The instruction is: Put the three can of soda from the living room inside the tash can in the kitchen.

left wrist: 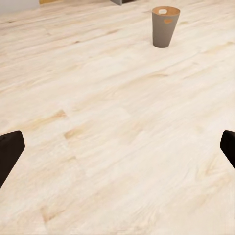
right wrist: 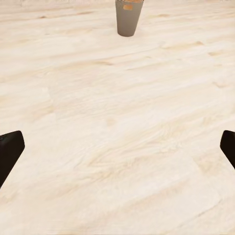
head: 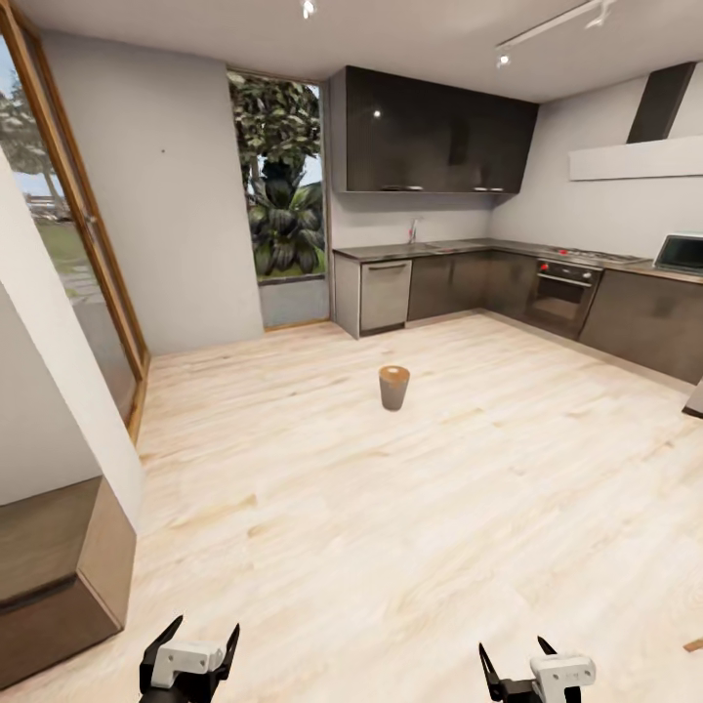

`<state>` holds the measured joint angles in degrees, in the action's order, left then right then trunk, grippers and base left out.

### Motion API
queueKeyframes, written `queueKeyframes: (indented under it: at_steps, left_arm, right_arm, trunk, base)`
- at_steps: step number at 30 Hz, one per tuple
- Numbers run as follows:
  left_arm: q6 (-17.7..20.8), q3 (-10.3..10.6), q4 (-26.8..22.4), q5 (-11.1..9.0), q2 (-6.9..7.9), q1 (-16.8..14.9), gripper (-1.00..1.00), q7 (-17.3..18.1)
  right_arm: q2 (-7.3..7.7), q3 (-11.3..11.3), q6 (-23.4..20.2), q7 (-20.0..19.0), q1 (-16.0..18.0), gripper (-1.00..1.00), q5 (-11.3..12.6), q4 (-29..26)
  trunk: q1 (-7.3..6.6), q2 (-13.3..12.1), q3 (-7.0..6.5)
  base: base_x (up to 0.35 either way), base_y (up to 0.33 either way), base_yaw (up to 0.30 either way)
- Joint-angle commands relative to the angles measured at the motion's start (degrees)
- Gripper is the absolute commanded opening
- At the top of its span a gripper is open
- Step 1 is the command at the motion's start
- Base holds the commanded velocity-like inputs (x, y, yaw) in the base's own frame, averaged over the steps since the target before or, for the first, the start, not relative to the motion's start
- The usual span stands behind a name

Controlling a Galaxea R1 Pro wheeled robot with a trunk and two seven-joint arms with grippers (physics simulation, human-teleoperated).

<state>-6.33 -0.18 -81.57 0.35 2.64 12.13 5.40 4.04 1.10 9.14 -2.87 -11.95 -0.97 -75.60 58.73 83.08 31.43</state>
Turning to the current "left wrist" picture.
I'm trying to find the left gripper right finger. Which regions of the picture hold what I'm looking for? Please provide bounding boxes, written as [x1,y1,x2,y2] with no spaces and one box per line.
[220,130,235,168]

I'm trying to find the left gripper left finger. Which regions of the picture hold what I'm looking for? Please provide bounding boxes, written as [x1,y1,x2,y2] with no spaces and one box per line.
[0,130,25,188]

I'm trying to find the trash can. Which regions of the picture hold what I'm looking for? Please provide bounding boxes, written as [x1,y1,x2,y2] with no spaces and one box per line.
[152,6,181,48]

